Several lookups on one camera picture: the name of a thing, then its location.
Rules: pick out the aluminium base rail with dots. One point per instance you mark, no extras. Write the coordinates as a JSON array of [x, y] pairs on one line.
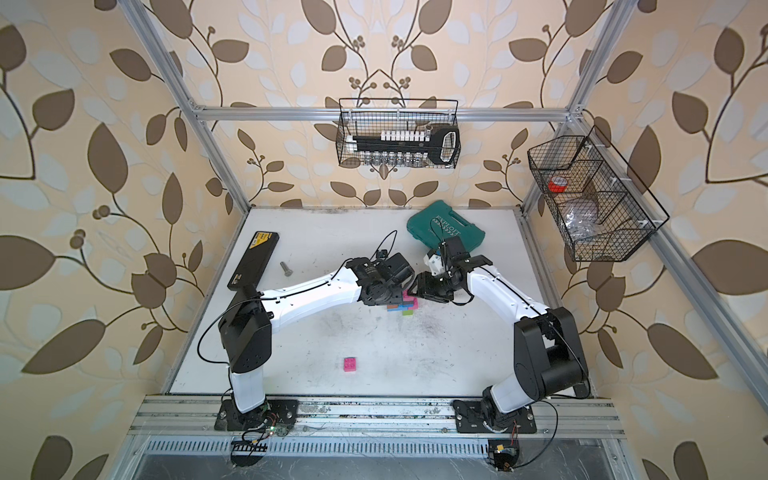
[[350, 416]]

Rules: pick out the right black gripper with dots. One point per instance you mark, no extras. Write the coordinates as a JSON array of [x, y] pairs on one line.
[[425, 289]]

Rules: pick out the black socket holder tool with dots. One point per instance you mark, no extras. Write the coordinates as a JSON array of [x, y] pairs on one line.
[[437, 145]]

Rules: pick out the clear plastic bag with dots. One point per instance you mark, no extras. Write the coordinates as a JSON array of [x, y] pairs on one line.
[[580, 217]]

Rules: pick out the right black wire basket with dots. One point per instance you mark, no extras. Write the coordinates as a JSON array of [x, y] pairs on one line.
[[629, 213]]

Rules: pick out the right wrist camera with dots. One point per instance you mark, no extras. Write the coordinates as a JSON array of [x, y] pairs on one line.
[[449, 254]]

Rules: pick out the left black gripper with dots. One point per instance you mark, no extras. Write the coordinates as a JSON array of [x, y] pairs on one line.
[[398, 297]]

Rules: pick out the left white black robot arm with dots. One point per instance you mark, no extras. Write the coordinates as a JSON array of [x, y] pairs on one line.
[[246, 328]]

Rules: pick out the black wire basket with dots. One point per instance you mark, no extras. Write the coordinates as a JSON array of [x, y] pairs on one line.
[[372, 115], [629, 213]]

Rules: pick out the green plastic tool case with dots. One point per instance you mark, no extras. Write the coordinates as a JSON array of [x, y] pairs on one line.
[[438, 222]]

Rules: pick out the right circuit board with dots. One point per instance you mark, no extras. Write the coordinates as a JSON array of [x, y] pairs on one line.
[[503, 455]]

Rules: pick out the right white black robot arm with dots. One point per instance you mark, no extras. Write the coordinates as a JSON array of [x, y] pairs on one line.
[[547, 354]]

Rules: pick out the back black wire basket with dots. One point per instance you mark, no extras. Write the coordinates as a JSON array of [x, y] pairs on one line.
[[372, 115]]

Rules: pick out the red tape roll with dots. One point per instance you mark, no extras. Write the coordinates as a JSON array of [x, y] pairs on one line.
[[557, 184]]

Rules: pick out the black flat box yellow label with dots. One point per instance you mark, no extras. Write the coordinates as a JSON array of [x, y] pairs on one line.
[[254, 261]]

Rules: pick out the metal bolt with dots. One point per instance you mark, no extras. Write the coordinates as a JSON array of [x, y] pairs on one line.
[[286, 269]]

